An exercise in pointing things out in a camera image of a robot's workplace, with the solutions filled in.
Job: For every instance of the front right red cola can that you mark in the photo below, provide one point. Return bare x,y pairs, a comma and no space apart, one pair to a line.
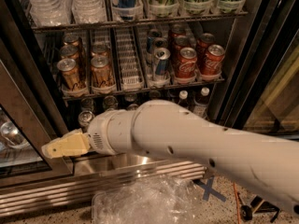
212,60

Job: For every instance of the back blue silver can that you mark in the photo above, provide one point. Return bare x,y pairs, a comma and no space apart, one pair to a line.
151,35

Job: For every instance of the red cola can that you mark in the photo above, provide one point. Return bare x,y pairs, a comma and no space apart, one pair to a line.
179,42
175,30
212,60
185,63
203,42

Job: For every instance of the front blue silver can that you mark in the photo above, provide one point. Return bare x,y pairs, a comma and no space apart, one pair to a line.
160,63

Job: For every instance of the middle blue silver can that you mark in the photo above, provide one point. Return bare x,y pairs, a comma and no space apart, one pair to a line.
159,42

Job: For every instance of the top wire shelf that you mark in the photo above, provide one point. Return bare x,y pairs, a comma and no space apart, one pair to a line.
119,24

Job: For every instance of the wire shelf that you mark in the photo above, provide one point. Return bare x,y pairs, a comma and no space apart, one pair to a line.
144,86
119,24

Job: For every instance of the back second-row orange can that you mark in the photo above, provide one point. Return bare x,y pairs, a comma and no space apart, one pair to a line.
100,50

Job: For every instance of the middle left red cola can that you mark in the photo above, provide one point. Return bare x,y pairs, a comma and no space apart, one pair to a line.
179,42

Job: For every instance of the back right red cola can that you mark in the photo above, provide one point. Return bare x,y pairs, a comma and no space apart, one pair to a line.
203,42

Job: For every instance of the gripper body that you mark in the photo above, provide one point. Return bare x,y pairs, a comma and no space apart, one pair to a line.
100,132

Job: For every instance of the right glass fridge door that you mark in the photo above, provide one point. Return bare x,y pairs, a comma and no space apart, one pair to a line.
265,93

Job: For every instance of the back left red cola can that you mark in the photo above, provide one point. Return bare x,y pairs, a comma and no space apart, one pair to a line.
175,30

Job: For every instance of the steel fridge base grille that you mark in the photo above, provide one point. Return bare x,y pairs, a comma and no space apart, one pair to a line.
91,175

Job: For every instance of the front left blue pepsi can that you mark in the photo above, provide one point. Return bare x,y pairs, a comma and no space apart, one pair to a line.
132,107

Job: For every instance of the clear plastic bin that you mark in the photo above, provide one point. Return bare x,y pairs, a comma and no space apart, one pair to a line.
153,200

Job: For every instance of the blue pepsi can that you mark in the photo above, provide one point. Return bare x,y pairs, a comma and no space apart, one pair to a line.
130,98
153,95
132,107

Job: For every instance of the yellow black wheeled stand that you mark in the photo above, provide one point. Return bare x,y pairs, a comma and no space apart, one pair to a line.
257,206

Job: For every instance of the blue silver can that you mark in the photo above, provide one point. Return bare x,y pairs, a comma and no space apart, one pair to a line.
160,63
159,42
151,35

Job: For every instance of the can behind left door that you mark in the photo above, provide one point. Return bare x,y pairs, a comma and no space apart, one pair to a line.
12,134

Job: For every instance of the left white-capped bottle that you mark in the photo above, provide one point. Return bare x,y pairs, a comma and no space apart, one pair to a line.
183,99

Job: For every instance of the empty white can tray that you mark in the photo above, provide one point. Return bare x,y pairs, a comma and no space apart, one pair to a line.
130,71

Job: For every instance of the middle wire shelf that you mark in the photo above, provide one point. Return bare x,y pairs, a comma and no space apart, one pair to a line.
144,86

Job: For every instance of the back left blue pepsi can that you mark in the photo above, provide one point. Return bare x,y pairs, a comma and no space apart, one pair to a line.
130,98

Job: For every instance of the glass fridge door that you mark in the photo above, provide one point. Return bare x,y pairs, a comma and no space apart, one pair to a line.
19,105
265,93

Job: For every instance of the back left silver can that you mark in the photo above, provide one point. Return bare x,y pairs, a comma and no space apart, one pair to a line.
87,104

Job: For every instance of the blue tape cross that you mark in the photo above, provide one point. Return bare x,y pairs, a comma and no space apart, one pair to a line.
209,190

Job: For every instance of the left glass fridge door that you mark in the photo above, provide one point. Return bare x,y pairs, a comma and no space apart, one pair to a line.
19,105

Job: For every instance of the right clear water bottles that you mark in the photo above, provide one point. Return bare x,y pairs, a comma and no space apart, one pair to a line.
89,11

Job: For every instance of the second-row orange can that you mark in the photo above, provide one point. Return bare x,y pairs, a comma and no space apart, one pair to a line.
102,72
100,50

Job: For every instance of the back right blue pepsi can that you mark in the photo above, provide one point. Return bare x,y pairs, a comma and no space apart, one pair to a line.
153,95

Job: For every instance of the left clear water bottles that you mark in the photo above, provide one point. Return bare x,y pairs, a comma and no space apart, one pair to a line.
48,13

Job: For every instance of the front left red cola can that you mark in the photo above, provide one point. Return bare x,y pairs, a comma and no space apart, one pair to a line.
185,63

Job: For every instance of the front second-row orange can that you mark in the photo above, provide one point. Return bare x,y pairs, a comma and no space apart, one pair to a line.
102,72

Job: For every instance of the right white-capped bottle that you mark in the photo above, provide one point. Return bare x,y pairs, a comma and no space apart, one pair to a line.
200,102

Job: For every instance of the white-capped bottle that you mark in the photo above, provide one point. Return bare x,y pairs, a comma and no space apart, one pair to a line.
183,99
200,102

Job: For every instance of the front left silver can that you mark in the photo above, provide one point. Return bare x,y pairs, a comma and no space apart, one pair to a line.
84,119

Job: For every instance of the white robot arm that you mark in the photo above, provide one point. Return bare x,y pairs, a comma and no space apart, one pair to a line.
263,164

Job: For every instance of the clear water bottles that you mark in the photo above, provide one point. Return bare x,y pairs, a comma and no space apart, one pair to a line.
48,13
89,11

